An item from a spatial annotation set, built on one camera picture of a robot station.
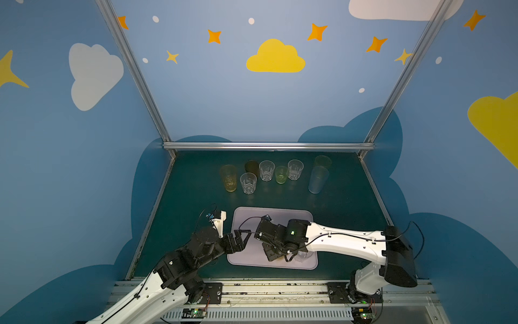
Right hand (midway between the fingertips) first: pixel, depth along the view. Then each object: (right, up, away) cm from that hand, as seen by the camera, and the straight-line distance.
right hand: (270, 249), depth 75 cm
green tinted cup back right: (+28, +35, +27) cm, 53 cm away
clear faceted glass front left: (-10, +24, +29) cm, 39 cm away
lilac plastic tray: (-7, +1, -8) cm, 10 cm away
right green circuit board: (+33, -22, -4) cm, 40 cm away
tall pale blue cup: (+26, +27, +26) cm, 46 cm away
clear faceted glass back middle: (-1, +31, +35) cm, 47 cm away
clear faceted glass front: (+13, -5, +7) cm, 16 cm away
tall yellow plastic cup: (-20, +29, +23) cm, 42 cm away
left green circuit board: (-28, -21, -5) cm, 35 cm away
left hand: (-9, +6, -4) cm, 12 cm away
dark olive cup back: (-9, +32, +29) cm, 45 cm away
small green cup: (+7, +29, +32) cm, 44 cm away
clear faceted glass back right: (+15, +32, +36) cm, 50 cm away
